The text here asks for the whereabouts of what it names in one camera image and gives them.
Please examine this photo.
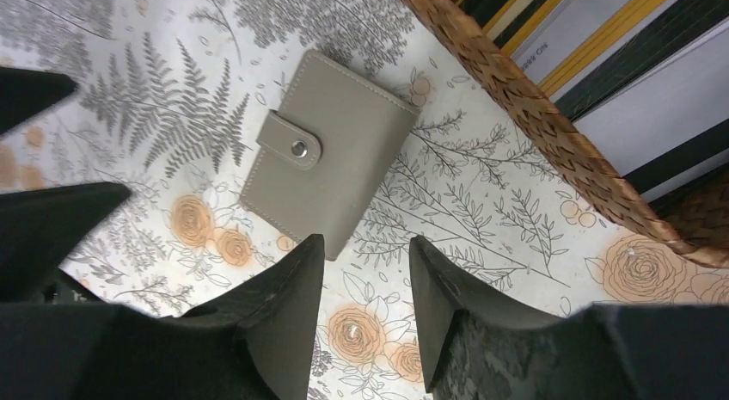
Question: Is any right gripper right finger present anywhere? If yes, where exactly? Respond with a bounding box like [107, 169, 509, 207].
[409, 236, 564, 399]

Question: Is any brown wicker divided basket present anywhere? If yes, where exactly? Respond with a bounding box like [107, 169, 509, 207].
[402, 0, 728, 268]

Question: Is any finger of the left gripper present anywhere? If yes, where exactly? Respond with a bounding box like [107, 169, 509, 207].
[1, 182, 132, 302]
[1, 66, 79, 135]

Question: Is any grey leather card holder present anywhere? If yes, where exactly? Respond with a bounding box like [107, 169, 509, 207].
[241, 50, 420, 261]

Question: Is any floral patterned table mat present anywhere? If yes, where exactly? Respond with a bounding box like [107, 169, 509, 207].
[1, 0, 728, 399]

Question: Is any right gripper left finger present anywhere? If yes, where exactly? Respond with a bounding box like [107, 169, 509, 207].
[182, 234, 325, 399]

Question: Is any cards stack in basket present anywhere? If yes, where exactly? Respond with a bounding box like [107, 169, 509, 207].
[455, 0, 728, 204]

